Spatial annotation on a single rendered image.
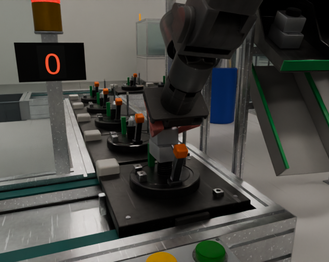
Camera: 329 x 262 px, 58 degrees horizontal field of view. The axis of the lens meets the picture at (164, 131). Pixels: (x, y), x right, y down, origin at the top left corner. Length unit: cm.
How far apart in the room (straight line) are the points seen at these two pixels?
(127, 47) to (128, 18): 99
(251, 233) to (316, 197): 39
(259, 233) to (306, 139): 26
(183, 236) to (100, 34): 1073
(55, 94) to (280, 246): 51
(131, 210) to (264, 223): 22
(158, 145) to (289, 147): 28
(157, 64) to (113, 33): 253
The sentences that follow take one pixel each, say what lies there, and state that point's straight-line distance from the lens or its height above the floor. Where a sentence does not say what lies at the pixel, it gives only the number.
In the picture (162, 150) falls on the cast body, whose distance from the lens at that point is 55.
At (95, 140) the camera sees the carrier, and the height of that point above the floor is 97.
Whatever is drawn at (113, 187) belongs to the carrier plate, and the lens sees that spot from 60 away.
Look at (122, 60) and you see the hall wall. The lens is 1118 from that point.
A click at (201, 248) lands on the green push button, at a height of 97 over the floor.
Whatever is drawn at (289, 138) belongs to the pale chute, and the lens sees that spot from 68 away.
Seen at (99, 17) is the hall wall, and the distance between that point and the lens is 1111.
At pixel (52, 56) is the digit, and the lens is 60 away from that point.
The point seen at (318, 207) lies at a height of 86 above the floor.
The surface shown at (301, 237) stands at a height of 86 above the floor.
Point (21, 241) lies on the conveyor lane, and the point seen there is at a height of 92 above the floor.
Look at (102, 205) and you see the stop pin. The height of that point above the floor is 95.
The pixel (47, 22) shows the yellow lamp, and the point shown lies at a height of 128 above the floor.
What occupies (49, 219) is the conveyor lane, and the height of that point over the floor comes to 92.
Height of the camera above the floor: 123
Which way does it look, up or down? 16 degrees down
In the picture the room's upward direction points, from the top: straight up
